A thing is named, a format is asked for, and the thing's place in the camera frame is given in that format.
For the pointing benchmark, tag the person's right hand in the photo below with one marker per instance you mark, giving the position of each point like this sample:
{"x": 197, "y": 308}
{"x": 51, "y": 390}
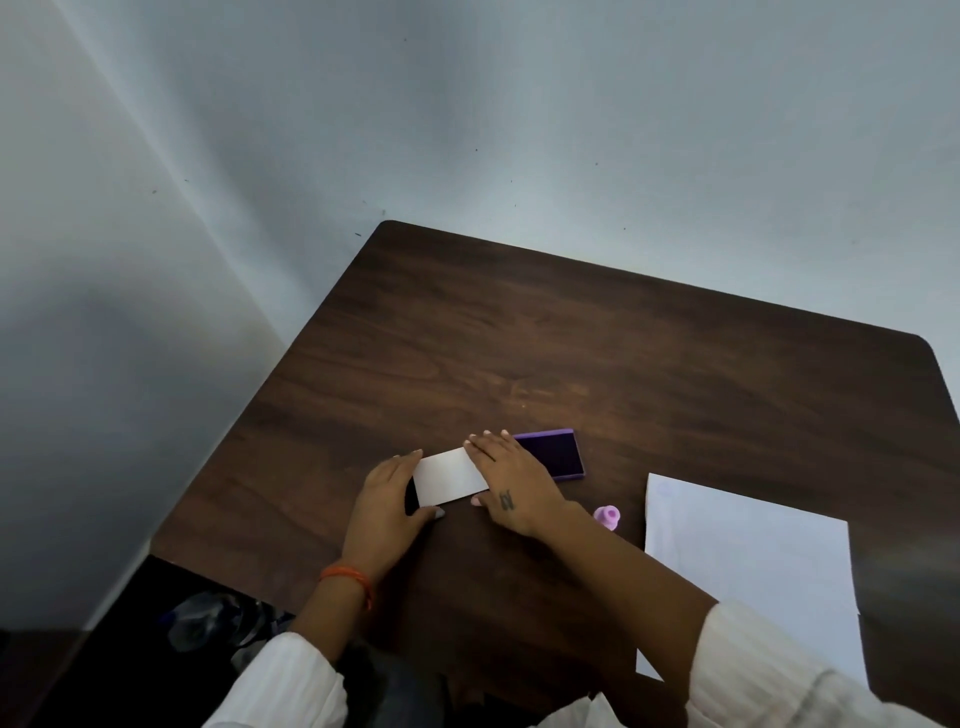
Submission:
{"x": 517, "y": 487}

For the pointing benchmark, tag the person's left hand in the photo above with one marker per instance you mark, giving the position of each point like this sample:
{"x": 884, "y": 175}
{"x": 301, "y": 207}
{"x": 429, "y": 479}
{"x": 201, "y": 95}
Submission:
{"x": 382, "y": 517}

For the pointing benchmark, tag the person's right thumb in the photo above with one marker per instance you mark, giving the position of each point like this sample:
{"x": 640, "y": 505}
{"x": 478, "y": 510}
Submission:
{"x": 480, "y": 499}

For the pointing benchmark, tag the person's left thumb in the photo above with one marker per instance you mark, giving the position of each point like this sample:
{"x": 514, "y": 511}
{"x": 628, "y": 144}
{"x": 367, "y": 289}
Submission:
{"x": 426, "y": 514}

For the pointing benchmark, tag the white stamp pad lid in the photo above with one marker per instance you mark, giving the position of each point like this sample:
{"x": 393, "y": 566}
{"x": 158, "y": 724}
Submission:
{"x": 448, "y": 477}

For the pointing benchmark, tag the person's right forearm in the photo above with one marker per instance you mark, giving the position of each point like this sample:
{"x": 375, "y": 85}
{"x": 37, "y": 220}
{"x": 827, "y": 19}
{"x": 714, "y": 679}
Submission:
{"x": 637, "y": 600}

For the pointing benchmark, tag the person's left forearm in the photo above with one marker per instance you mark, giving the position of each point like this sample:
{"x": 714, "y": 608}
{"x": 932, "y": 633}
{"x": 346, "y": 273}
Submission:
{"x": 330, "y": 607}

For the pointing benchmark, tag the purple ink stamp pad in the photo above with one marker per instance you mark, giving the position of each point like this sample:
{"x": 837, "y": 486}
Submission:
{"x": 555, "y": 453}

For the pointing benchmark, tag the white paper sheet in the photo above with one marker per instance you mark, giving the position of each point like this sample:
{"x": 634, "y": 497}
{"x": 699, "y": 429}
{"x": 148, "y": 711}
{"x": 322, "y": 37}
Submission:
{"x": 750, "y": 577}

